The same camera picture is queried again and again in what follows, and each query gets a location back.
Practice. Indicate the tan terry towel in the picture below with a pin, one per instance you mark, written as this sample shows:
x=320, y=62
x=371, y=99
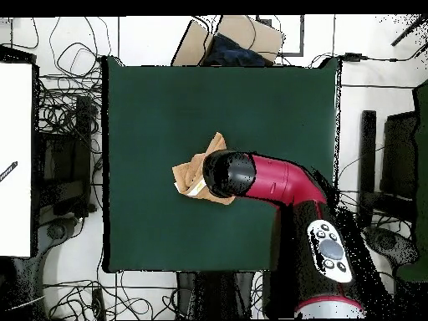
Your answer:
x=189, y=174

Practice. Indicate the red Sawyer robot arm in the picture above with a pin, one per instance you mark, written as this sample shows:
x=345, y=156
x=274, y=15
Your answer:
x=277, y=180

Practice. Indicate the dark green table cloth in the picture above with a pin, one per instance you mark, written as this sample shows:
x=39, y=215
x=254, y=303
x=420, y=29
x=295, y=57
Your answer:
x=167, y=100

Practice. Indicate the dark blue clothing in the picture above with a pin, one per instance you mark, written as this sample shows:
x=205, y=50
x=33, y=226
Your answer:
x=230, y=53

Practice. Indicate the black equipment rack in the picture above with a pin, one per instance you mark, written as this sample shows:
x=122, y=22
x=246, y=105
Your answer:
x=67, y=160

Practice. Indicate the brown cardboard box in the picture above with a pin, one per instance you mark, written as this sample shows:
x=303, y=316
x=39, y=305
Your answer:
x=250, y=33

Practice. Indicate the black upright bar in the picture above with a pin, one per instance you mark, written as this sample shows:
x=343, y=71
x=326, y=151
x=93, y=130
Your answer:
x=367, y=150

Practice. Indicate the black power strip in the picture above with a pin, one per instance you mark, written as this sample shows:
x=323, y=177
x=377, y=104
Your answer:
x=98, y=304

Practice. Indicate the black power adapter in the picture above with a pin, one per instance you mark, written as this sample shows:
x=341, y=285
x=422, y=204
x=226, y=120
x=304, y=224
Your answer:
x=352, y=57

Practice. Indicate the white board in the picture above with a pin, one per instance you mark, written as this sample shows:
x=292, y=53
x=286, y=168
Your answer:
x=15, y=150

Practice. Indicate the black marker pen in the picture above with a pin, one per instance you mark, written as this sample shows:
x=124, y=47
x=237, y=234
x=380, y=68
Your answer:
x=8, y=171

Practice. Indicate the black rod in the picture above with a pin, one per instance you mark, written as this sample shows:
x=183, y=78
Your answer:
x=409, y=30

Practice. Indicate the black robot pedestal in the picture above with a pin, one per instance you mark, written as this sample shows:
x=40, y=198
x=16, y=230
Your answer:
x=214, y=297

